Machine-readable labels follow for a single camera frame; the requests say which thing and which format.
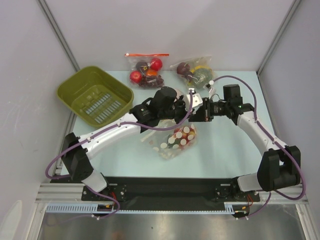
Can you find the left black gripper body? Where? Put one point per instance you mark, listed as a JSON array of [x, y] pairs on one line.
[[180, 111]]

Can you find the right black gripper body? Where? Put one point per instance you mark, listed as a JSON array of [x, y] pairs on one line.
[[205, 110]]

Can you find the polka dot strawberry bag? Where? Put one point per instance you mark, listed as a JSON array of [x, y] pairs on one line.
[[171, 143]]

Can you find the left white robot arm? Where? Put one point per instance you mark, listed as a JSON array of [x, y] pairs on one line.
[[167, 104]]

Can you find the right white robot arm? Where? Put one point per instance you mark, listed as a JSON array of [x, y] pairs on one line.
[[279, 165]]

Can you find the clear bag with melon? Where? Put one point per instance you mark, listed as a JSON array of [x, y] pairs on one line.
[[195, 72]]

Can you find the red zip fruit bag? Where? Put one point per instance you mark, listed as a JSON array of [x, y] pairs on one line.
[[146, 69]]

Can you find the olive green plastic basket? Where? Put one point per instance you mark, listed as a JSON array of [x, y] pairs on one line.
[[95, 96]]

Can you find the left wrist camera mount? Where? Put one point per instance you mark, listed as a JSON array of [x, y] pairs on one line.
[[194, 99]]

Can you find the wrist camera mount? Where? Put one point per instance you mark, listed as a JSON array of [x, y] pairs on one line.
[[211, 86], [194, 99]]

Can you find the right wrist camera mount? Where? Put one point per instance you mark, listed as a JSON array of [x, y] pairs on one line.
[[211, 86]]

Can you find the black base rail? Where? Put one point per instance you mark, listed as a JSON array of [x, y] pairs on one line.
[[176, 192]]

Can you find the white cable duct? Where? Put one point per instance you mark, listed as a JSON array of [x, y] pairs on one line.
[[224, 208]]

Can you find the aluminium frame post right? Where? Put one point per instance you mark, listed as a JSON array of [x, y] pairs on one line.
[[279, 34]]

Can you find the aluminium frame post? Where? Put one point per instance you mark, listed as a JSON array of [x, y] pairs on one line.
[[49, 16], [279, 34]]

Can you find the aluminium frame post left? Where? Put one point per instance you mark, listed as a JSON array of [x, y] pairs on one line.
[[49, 16]]

